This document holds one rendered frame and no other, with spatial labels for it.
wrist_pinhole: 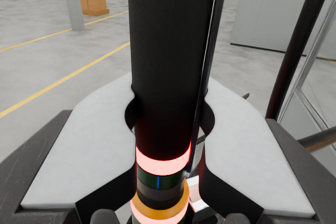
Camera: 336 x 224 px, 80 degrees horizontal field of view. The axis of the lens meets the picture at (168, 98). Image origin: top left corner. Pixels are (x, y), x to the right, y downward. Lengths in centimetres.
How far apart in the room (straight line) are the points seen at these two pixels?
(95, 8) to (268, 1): 557
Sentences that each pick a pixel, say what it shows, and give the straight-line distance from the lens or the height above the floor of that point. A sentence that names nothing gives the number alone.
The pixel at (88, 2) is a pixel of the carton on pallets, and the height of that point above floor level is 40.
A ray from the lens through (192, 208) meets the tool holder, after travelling 19.
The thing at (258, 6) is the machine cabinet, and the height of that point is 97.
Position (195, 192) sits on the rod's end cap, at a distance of 19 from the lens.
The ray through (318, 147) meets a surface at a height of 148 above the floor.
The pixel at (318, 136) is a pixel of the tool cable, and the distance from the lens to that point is 29.
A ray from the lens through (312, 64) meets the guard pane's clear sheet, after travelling 156.
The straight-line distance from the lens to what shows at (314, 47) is 155.
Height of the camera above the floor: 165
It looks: 33 degrees down
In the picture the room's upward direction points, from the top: 4 degrees clockwise
